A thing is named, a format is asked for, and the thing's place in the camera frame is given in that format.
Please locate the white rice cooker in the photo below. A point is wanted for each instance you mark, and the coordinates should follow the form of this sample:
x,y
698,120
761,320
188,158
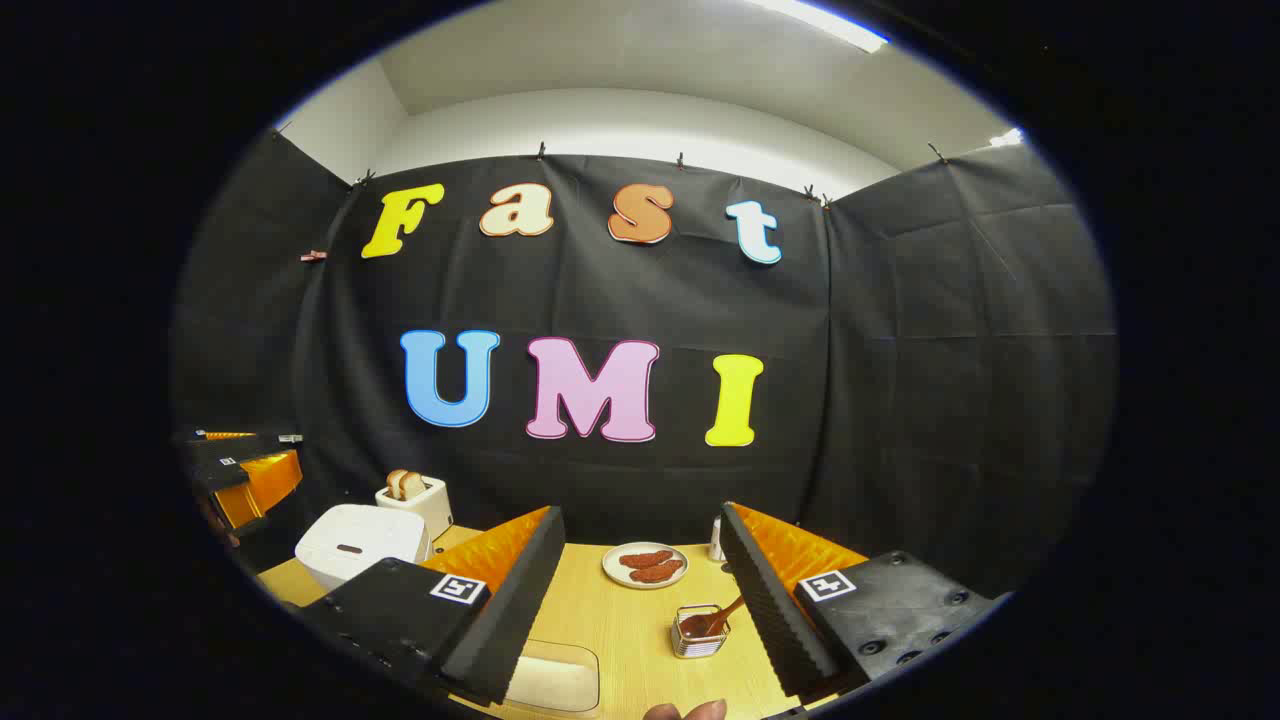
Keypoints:
x,y
355,545

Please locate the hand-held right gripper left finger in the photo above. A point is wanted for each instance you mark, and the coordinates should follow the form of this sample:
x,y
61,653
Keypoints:
x,y
520,590

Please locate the toast bread slice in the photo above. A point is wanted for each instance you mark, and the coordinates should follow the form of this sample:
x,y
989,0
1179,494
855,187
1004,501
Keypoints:
x,y
414,486
395,485

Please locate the brown wooden spoon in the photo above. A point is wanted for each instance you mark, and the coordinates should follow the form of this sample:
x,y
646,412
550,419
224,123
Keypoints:
x,y
715,620

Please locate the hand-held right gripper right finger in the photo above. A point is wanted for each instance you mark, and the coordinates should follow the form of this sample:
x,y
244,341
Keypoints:
x,y
765,600

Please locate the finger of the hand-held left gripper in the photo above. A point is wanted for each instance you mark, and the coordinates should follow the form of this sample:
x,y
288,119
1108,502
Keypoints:
x,y
255,485
240,440

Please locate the small clear bottle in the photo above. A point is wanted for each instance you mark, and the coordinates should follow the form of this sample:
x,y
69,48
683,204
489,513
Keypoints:
x,y
716,545

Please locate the white toaster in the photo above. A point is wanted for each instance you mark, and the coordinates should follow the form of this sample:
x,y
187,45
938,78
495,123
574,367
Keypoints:
x,y
430,510

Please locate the white round plate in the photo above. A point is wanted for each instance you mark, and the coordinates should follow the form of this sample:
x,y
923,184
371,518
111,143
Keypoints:
x,y
612,570

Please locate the red-brown sausage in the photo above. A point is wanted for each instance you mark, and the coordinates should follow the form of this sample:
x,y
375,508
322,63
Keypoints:
x,y
655,573
645,559

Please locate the black backdrop cloth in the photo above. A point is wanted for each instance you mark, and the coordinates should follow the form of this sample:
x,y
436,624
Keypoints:
x,y
900,400

